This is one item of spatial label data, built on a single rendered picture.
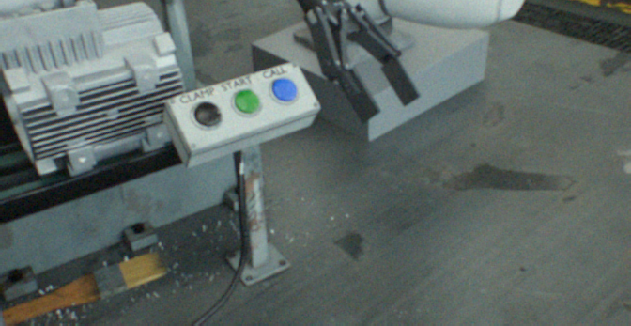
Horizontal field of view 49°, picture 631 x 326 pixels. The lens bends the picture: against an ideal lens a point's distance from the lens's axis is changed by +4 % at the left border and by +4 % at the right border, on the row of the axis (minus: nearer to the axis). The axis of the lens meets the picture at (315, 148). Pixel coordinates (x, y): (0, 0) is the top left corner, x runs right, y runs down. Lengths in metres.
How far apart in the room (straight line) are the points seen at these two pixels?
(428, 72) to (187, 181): 0.49
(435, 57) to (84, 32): 0.65
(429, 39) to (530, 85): 0.22
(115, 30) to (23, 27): 0.11
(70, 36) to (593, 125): 0.87
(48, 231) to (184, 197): 0.19
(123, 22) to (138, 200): 0.25
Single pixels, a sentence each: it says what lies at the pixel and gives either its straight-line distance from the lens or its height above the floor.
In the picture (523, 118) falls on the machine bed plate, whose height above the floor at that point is 0.80.
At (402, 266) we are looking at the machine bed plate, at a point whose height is 0.80.
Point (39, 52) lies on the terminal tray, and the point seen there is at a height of 1.10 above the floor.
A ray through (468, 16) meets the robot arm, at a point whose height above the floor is 1.02.
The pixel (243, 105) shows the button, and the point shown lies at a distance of 0.77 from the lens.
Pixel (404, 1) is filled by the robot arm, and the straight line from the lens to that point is 1.16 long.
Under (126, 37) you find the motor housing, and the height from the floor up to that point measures 1.09.
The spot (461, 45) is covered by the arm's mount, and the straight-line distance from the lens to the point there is 1.32.
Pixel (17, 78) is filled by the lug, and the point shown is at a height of 1.08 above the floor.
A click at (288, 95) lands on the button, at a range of 0.79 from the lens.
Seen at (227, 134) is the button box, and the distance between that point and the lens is 0.76.
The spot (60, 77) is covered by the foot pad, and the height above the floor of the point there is 1.07.
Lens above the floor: 1.45
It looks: 33 degrees down
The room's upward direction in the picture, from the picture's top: 2 degrees counter-clockwise
